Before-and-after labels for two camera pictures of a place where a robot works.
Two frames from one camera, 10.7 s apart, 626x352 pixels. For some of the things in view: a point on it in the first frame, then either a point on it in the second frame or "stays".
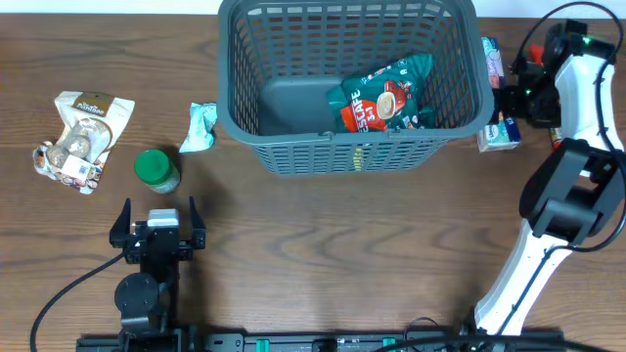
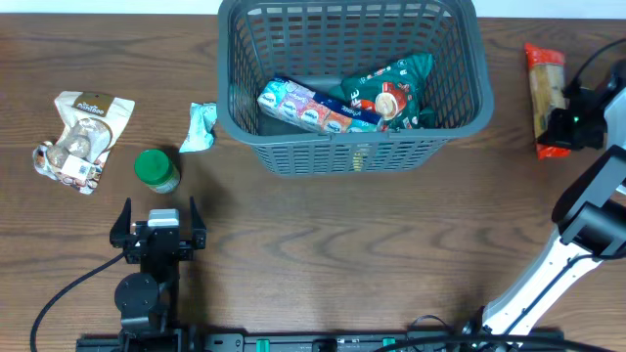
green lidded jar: [155, 168] stays
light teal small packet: [202, 127] stays
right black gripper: [512, 103] -> [558, 129]
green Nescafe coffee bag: [385, 98] stays
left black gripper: [157, 240] stays
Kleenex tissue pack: [505, 132] -> [289, 100]
